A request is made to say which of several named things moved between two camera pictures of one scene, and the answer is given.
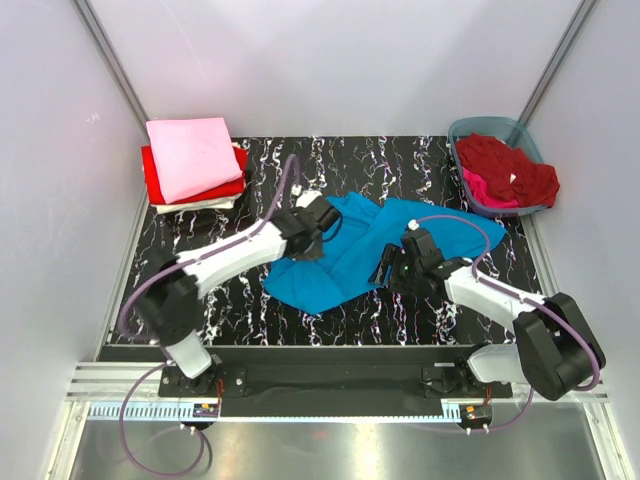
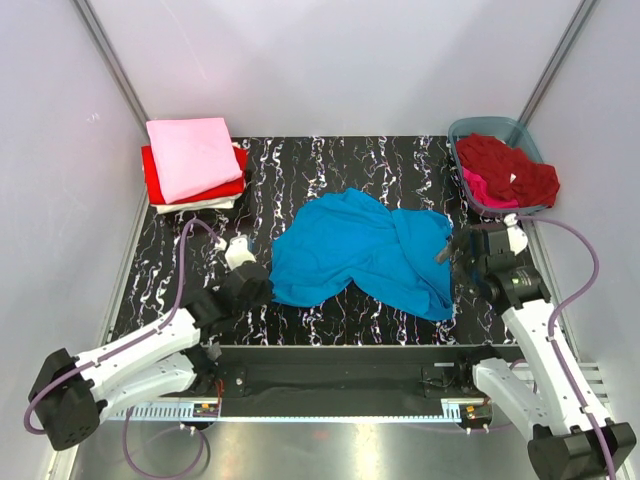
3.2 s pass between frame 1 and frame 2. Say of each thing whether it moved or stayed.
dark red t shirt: stayed
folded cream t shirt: stayed
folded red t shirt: stayed
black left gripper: moved
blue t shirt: moved
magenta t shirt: stayed
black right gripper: moved
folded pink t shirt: stayed
